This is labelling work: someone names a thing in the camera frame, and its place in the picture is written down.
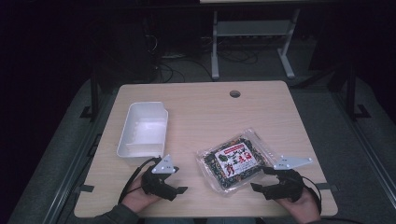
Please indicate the white metal desk frame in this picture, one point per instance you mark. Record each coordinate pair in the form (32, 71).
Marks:
(253, 29)

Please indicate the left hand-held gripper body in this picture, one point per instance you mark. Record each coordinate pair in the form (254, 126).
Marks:
(155, 183)

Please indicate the white plastic bin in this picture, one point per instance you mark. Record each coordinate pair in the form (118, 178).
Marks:
(144, 132)

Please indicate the black metal stand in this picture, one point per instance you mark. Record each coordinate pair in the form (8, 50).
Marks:
(351, 93)
(94, 93)

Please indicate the person's left hand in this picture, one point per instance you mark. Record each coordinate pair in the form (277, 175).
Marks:
(138, 196)

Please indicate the clear packet with dark snacks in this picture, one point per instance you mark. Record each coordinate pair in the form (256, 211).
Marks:
(233, 160)

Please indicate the person's right hand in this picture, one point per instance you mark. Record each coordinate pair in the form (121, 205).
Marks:
(300, 208)

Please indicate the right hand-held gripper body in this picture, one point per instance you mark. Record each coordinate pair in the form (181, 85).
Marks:
(285, 185)

